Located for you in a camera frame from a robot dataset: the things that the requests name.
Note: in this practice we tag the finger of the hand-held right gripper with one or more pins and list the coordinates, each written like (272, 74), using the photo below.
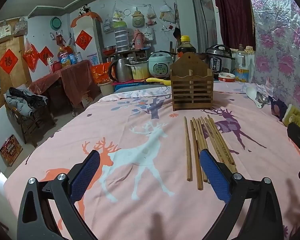
(298, 137)

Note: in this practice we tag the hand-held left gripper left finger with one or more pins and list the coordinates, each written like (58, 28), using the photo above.
(86, 175)

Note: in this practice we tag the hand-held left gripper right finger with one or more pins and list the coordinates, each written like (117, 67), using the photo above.
(215, 177)

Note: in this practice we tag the pile of wooden chopsticks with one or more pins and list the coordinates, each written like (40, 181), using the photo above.
(216, 142)

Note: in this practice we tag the wooden slatted chopstick holder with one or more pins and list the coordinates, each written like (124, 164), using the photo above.
(191, 90)

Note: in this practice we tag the yellow cloth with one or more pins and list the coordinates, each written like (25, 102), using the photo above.
(296, 116)

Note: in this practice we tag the pink deer print cloth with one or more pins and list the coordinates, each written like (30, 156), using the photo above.
(102, 120)

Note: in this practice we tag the white ceramic spoon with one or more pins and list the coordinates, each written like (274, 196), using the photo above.
(252, 92)

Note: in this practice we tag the brown cardboard box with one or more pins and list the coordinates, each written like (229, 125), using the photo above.
(87, 100)

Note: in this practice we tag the wooden chair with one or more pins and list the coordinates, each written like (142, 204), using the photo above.
(27, 127)

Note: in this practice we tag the red printed cardboard box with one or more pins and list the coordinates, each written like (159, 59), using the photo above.
(11, 150)

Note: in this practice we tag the clear plastic bottle yellow label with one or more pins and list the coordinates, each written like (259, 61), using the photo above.
(241, 72)

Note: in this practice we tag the white plastic bucket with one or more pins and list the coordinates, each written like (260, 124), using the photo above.
(105, 89)

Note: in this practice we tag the small red white bowl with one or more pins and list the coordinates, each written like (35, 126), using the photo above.
(226, 78)

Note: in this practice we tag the pile of grey black clothes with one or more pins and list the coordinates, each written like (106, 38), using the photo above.
(20, 103)

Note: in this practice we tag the table with red cover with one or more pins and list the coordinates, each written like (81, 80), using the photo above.
(65, 80)

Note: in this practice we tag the blue plastic crate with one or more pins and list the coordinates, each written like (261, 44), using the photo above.
(130, 86)

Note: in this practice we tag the red gift bag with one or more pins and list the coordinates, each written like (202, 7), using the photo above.
(100, 73)

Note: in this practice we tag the black silver pressure cooker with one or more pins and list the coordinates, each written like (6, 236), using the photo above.
(218, 62)

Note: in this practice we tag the steel electric kettle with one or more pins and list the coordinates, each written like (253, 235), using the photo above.
(122, 71)

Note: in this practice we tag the yellow plastic ladle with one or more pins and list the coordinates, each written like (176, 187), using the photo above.
(157, 80)

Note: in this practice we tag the wooden door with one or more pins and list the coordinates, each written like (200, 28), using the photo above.
(15, 85)

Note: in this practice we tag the yellow enamel pot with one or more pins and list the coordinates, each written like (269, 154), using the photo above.
(140, 72)

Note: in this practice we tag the cooking oil bottle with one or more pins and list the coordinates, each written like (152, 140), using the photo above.
(64, 57)

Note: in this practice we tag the pale green rice cooker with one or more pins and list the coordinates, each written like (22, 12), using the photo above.
(160, 66)

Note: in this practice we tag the red diamond paper poster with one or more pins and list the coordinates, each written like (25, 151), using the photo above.
(8, 61)
(46, 55)
(83, 40)

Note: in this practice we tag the red metal basin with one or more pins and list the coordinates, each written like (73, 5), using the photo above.
(108, 50)

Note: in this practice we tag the wooden side shelf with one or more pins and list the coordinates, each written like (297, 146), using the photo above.
(130, 53)

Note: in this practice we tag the red plastic bag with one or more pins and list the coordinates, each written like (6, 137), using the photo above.
(30, 56)

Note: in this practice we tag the dark sauce bottle yellow cap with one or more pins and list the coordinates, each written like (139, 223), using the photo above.
(186, 47)

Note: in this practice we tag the dark red curtain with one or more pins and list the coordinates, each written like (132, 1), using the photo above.
(232, 12)

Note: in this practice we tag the stacked food carrier green lid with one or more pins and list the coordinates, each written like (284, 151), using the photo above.
(121, 37)

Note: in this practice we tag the pink thermos flask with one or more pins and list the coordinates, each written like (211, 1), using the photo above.
(138, 40)

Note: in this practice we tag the white refrigerator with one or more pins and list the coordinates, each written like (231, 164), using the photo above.
(90, 25)

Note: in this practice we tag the white tote bag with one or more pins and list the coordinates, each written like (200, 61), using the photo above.
(149, 33)

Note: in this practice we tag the green round basin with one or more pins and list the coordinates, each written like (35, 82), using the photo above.
(55, 23)

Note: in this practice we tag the orange cloth cover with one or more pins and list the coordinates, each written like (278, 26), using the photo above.
(86, 16)

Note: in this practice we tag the hanging clear plastic bag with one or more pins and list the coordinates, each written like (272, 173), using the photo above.
(117, 15)
(168, 13)
(151, 15)

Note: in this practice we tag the panda plush toy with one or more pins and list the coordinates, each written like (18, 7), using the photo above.
(83, 10)

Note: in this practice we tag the floral foil wall sheet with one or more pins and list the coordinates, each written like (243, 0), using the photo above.
(277, 42)

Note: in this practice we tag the green jar shaped wall organiser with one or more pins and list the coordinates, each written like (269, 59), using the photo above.
(137, 18)

